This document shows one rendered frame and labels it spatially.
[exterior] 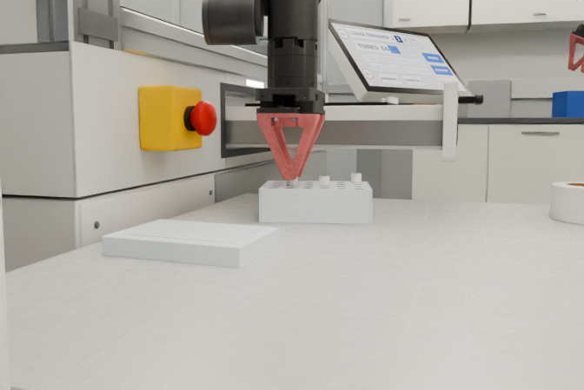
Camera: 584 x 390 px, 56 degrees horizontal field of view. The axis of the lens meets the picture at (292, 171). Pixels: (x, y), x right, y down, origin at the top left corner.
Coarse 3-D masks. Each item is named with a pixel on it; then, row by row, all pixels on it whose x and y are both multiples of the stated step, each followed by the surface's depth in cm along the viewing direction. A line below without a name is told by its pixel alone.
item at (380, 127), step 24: (240, 120) 83; (336, 120) 78; (360, 120) 77; (384, 120) 76; (408, 120) 75; (432, 120) 74; (240, 144) 83; (264, 144) 82; (288, 144) 81; (336, 144) 78; (360, 144) 78; (384, 144) 76; (408, 144) 76; (432, 144) 75
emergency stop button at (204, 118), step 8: (200, 104) 61; (208, 104) 61; (192, 112) 62; (200, 112) 60; (208, 112) 61; (192, 120) 62; (200, 120) 60; (208, 120) 61; (216, 120) 63; (200, 128) 61; (208, 128) 61
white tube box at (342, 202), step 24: (264, 192) 60; (288, 192) 60; (312, 192) 60; (336, 192) 60; (360, 192) 59; (264, 216) 61; (288, 216) 60; (312, 216) 60; (336, 216) 60; (360, 216) 60
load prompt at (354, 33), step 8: (352, 32) 175; (360, 32) 178; (368, 32) 181; (376, 32) 184; (384, 32) 187; (376, 40) 180; (384, 40) 183; (392, 40) 186; (400, 40) 189; (408, 40) 192
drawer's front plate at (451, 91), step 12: (444, 84) 72; (456, 84) 71; (444, 96) 72; (456, 96) 72; (444, 108) 72; (456, 108) 72; (444, 120) 72; (456, 120) 72; (444, 132) 72; (456, 132) 76; (444, 144) 73; (444, 156) 73
